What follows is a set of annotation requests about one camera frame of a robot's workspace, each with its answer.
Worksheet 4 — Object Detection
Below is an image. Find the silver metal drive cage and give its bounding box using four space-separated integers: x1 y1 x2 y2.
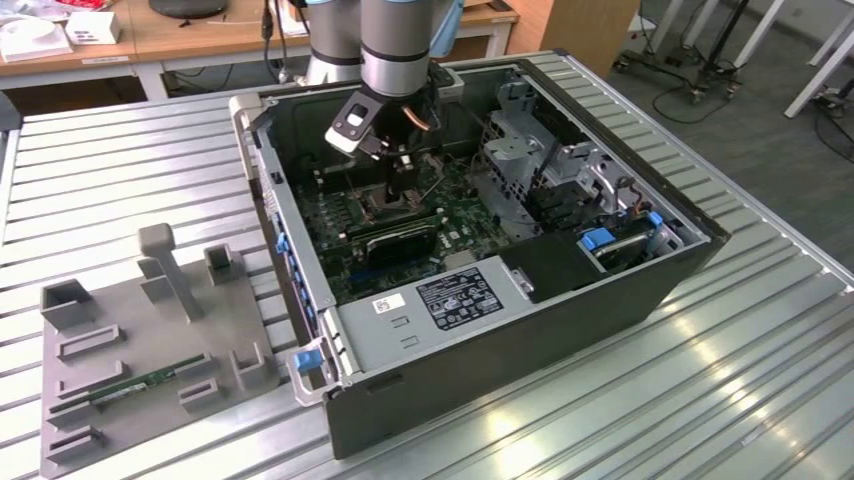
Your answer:
477 74 555 241

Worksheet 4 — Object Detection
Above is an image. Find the green motherboard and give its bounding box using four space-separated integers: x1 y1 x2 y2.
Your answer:
293 152 515 301

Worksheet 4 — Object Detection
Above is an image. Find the black graphics card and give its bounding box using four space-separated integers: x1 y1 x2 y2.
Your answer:
363 224 442 269

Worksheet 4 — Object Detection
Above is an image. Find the black disk bay block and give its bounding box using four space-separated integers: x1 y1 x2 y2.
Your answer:
523 177 606 234

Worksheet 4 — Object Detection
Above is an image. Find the black plastic shroud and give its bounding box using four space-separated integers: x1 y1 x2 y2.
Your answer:
497 232 606 306

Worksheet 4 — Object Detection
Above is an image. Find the wooden cabinet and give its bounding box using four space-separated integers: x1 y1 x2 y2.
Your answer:
510 0 642 79

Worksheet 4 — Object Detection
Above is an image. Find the blue disk carrier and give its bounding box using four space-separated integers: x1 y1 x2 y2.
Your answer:
577 227 615 254

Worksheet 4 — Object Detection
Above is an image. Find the wooden desk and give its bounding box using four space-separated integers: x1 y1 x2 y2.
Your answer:
0 0 152 101
126 0 522 99

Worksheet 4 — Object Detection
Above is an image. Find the silver power supply unit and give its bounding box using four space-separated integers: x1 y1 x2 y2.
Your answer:
331 254 535 374

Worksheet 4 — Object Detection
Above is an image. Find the dark round object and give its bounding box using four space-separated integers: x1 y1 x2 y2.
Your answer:
147 0 227 19

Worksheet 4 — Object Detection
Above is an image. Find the dark grey PC case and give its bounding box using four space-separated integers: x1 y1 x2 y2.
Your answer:
226 48 730 461

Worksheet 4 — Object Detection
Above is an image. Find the white box with label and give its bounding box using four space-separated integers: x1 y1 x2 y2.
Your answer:
64 10 123 46

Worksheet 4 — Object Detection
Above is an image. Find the black wheeled stand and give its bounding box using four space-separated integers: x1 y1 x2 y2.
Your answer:
613 0 756 104

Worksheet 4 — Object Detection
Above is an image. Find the grey parts rack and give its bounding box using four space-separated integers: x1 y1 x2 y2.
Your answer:
38 223 286 479

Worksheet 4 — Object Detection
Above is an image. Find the plain white box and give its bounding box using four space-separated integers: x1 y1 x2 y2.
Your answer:
0 19 74 64

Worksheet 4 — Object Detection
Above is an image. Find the grey chair back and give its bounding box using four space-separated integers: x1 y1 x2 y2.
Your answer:
0 89 22 131

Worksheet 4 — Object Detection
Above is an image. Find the green RAM stick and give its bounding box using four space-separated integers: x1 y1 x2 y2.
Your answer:
86 353 206 407

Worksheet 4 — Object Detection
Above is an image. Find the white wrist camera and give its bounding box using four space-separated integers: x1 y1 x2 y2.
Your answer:
325 92 393 156

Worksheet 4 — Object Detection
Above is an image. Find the small grey wrist camera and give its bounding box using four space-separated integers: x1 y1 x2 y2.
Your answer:
430 68 465 99

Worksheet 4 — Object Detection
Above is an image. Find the black hanging cable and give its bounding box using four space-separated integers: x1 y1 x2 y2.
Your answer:
258 0 295 84

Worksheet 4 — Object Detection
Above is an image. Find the white desk frame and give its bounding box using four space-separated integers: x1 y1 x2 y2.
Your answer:
733 0 854 119

